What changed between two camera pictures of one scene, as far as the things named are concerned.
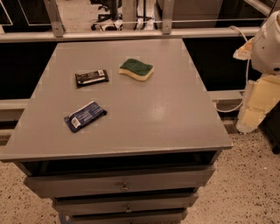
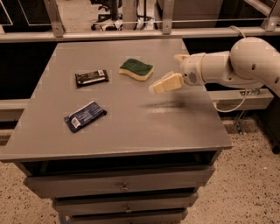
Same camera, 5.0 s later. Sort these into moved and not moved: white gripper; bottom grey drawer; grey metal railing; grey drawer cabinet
Moved: white gripper
Not moved: grey drawer cabinet; grey metal railing; bottom grey drawer
